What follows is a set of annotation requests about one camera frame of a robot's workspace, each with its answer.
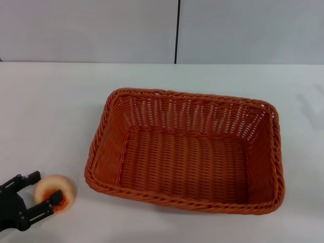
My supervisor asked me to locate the black vertical wall strip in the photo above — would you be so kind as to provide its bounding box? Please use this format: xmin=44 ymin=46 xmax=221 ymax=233
xmin=174 ymin=0 xmax=181 ymax=64

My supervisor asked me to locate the round bread bun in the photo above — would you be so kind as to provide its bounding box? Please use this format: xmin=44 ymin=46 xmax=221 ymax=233
xmin=33 ymin=174 xmax=76 ymax=213

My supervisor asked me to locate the orange woven plastic basket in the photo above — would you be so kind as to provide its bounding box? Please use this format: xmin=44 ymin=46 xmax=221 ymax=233
xmin=84 ymin=88 xmax=286 ymax=217

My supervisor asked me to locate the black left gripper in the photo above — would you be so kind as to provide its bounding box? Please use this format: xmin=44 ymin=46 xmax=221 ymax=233
xmin=0 ymin=171 xmax=64 ymax=232

